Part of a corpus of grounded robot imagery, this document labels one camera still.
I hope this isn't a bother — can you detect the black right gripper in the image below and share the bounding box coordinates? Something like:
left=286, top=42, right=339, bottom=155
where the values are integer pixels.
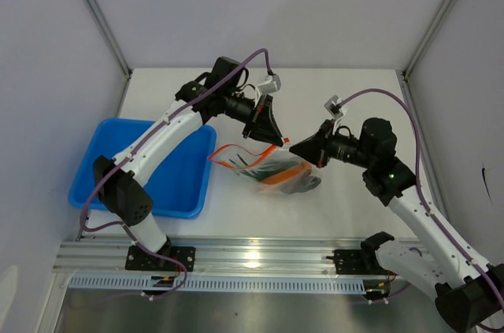
left=290, top=119, right=374, bottom=169

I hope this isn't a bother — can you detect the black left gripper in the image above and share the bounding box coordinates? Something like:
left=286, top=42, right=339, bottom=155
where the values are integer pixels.
left=222, top=89, right=284, bottom=146

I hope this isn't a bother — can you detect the grey toy fish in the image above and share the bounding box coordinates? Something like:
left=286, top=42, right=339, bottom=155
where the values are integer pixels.
left=280, top=173, right=321, bottom=194

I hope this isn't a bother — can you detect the clear zip bag orange zipper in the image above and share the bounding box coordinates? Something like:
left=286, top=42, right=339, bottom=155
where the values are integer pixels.
left=209, top=138, right=322, bottom=195

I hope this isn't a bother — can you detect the green toy cucumber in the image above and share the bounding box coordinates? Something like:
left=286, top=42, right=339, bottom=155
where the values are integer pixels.
left=243, top=160, right=299, bottom=182

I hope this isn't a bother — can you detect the green toy scallion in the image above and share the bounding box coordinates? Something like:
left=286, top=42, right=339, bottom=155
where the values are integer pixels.
left=226, top=154, right=257, bottom=170

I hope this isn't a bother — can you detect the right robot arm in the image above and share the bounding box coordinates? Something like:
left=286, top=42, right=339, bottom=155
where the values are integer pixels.
left=290, top=117, right=503, bottom=332

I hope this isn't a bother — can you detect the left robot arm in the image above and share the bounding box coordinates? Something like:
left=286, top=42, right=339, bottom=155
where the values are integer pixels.
left=91, top=57, right=284, bottom=270

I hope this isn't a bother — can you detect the blue plastic bin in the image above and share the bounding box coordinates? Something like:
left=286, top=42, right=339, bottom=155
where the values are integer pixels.
left=68, top=118, right=217, bottom=219

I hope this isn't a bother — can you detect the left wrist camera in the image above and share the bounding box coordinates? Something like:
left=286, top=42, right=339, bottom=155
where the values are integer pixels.
left=256, top=74, right=281, bottom=94

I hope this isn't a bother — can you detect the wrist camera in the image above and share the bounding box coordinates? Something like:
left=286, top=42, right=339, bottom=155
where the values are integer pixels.
left=324, top=95, right=347, bottom=120
left=256, top=74, right=281, bottom=94

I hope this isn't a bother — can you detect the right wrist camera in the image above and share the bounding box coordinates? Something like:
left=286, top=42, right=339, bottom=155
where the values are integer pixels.
left=324, top=95, right=347, bottom=120

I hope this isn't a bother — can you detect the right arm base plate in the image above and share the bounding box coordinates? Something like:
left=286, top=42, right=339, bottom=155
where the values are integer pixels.
left=325, top=249, right=380, bottom=275

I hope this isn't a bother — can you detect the white slotted cable duct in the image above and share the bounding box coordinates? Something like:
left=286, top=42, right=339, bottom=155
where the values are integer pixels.
left=69, top=274, right=366, bottom=295

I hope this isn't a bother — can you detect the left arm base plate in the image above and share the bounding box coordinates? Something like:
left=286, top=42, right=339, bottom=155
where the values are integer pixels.
left=124, top=245, right=197, bottom=272

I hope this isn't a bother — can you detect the aluminium mounting rail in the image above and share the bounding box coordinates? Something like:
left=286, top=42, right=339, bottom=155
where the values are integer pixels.
left=52, top=235, right=361, bottom=278

